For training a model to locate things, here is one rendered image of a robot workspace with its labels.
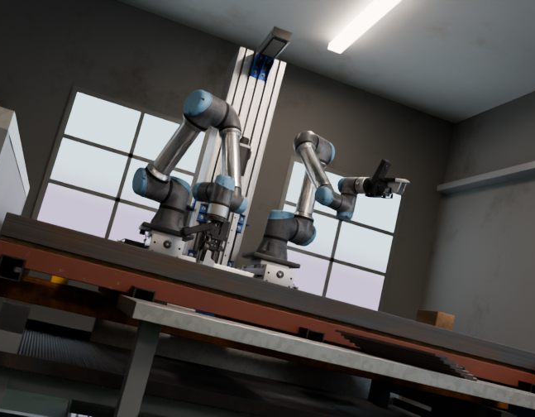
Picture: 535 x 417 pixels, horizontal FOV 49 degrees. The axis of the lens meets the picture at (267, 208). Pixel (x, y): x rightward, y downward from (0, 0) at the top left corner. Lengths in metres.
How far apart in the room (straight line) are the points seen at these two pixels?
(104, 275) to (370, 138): 4.88
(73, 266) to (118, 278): 0.11
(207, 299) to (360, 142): 4.69
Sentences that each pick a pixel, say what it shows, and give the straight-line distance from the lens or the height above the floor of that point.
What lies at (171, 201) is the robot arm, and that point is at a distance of 2.60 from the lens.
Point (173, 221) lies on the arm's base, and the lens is 2.58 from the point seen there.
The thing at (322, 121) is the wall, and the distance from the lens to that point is 5.92.
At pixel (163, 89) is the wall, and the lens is 5.60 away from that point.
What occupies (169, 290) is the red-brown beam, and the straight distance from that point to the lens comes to 1.46.
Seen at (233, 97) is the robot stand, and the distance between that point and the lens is 2.96.
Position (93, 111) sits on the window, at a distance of 5.48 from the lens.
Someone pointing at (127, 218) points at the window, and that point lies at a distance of 5.33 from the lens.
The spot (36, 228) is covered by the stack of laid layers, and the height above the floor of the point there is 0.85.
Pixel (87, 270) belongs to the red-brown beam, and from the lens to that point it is 1.43.
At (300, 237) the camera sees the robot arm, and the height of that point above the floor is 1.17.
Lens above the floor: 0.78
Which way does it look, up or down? 10 degrees up
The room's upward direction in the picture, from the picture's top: 14 degrees clockwise
